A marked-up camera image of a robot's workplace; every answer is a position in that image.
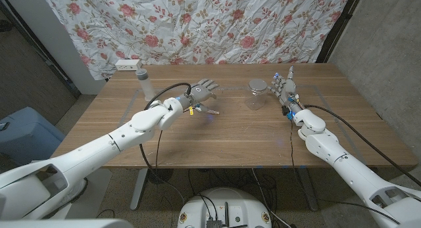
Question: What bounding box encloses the clear bottle with grey cap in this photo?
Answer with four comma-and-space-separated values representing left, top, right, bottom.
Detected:
135, 68, 158, 104

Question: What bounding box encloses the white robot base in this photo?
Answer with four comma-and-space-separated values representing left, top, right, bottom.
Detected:
176, 187, 273, 228

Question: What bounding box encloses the floral backdrop cloth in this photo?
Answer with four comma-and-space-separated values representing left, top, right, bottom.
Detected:
39, 0, 352, 81

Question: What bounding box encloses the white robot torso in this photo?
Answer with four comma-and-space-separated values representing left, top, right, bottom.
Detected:
0, 217, 134, 228

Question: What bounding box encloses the blue plastic bin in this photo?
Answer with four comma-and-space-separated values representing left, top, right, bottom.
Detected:
0, 106, 66, 166

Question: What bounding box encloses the clear jar with metal lid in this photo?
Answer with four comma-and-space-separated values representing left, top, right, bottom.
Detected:
244, 78, 268, 111

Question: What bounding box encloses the round black floor fan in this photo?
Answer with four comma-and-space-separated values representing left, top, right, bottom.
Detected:
147, 168, 174, 185

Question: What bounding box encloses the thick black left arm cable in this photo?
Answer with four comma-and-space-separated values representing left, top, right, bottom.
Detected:
139, 82, 193, 206

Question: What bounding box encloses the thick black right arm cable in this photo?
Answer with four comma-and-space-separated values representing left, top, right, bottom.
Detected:
303, 104, 421, 188

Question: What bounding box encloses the white power strip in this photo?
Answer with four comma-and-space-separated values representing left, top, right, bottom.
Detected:
114, 58, 143, 72

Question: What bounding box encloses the grey table leg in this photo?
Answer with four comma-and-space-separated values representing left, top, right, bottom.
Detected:
130, 168, 149, 211
297, 168, 320, 212

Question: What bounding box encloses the black backdrop stand pole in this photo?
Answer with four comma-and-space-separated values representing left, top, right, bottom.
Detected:
315, 0, 364, 64

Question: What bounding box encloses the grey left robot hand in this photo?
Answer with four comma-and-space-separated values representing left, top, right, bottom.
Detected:
179, 78, 220, 114

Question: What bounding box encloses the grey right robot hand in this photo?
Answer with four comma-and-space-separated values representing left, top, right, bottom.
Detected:
268, 65, 305, 116

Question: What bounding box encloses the thin black wire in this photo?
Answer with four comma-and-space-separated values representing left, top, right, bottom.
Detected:
155, 129, 164, 170
289, 119, 297, 170

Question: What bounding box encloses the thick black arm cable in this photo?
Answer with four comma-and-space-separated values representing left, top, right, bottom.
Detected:
303, 104, 421, 188
139, 82, 193, 206

